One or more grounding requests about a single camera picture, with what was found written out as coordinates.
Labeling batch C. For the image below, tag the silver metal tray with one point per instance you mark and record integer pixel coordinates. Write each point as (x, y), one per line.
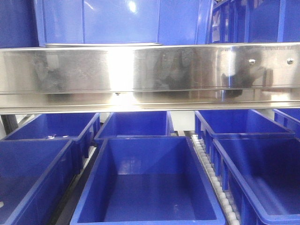
(62, 45)

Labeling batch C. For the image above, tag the blue rear middle bin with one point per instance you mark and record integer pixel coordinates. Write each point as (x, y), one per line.
(123, 124)

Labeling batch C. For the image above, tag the blue rear right bin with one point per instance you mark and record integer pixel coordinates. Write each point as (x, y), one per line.
(227, 124)

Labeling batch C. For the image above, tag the blue lower middle bin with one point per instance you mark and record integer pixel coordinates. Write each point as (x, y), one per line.
(148, 181)

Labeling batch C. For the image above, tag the blue rear left bin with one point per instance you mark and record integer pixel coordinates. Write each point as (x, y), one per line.
(79, 127)

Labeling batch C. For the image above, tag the blue upper right crate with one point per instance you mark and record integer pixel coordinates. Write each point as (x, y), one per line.
(258, 21)

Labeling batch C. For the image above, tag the blue lower right bin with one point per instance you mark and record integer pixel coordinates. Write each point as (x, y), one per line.
(263, 177)

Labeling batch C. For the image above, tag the blue lower left bin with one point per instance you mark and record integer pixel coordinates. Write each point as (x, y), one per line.
(34, 175)

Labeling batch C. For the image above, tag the white roller track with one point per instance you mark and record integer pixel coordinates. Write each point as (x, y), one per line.
(223, 197)

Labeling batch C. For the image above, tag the large blue upper bin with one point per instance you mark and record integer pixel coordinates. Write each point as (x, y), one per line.
(33, 23)

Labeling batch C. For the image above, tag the stainless steel shelf rail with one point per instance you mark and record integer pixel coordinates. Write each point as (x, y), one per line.
(149, 78)

